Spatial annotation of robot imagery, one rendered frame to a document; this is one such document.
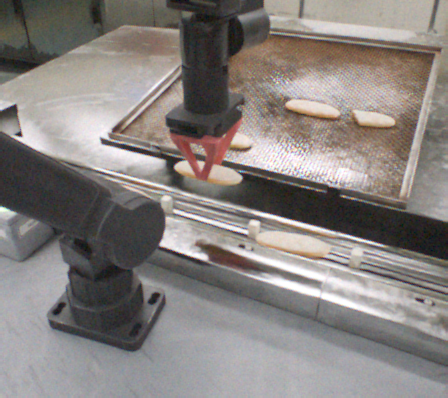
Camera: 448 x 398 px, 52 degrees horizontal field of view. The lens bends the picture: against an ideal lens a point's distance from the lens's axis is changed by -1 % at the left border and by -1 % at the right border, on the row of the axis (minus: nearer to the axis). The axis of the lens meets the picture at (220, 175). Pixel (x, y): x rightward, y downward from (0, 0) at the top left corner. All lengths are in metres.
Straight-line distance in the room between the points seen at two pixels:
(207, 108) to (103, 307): 0.26
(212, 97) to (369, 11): 3.79
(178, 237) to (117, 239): 0.17
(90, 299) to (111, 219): 0.12
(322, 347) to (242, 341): 0.09
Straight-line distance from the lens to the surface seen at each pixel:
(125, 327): 0.56
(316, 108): 0.84
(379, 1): 4.27
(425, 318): 0.57
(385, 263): 0.64
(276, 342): 0.56
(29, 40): 3.89
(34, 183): 0.41
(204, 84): 0.54
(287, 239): 0.63
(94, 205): 0.45
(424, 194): 0.71
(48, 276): 0.67
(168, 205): 0.69
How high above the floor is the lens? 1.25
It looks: 31 degrees down
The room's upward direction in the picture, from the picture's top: straight up
